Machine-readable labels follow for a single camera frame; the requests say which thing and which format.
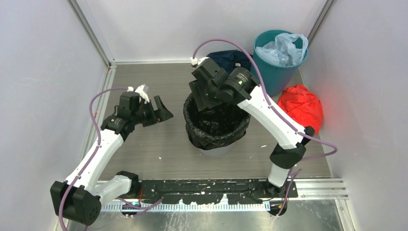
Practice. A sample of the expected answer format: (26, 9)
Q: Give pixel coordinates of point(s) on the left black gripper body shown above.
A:
(147, 115)

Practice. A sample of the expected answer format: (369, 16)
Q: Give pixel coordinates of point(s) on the grey translucent trash bin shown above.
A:
(218, 152)

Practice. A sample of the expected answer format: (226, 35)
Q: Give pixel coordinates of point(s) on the aluminium frame rail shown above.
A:
(95, 127)

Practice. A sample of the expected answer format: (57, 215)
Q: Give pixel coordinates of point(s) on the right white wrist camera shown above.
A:
(194, 61)

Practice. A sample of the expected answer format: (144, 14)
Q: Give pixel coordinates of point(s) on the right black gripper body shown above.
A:
(204, 97)

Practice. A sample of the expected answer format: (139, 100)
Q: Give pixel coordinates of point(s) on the teal plastic bucket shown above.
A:
(275, 78)

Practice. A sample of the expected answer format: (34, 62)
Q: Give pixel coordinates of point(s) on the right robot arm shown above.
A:
(213, 86)

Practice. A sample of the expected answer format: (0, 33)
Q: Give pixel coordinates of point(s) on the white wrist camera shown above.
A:
(142, 91)
(194, 61)

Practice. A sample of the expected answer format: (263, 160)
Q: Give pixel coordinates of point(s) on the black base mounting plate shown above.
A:
(209, 191)

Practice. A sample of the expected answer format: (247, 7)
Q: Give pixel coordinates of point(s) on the dark navy cloth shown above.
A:
(230, 59)

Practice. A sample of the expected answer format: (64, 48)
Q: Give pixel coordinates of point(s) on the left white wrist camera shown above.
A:
(142, 91)

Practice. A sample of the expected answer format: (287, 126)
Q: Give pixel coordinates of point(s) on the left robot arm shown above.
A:
(79, 198)

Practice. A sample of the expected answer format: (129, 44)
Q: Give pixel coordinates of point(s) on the red cloth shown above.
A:
(302, 106)

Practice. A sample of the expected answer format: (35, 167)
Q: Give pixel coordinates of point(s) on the light blue plastic bag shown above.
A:
(286, 50)

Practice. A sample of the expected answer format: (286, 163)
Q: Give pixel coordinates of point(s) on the black trash bag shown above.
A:
(215, 128)

